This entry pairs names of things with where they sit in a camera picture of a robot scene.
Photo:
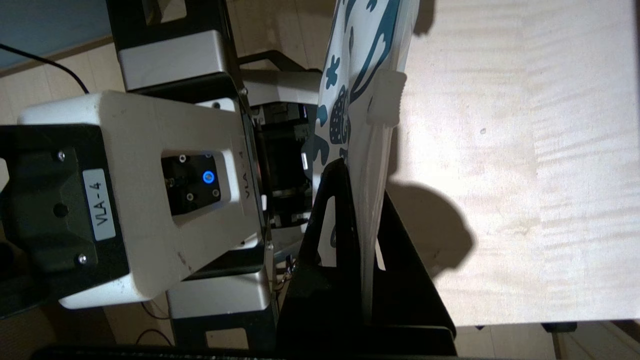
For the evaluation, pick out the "small black table knob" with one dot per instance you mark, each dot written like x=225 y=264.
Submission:
x=560 y=327

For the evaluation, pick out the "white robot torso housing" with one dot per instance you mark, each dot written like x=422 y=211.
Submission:
x=150 y=130

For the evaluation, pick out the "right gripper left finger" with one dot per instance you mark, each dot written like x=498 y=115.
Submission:
x=320 y=280

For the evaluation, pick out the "black silver robot base frame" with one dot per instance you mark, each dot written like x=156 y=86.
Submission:
x=175 y=60

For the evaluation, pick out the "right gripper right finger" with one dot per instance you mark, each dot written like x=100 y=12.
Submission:
x=405 y=290

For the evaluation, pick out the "white blue horse pouch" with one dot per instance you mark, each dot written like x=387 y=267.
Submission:
x=360 y=60

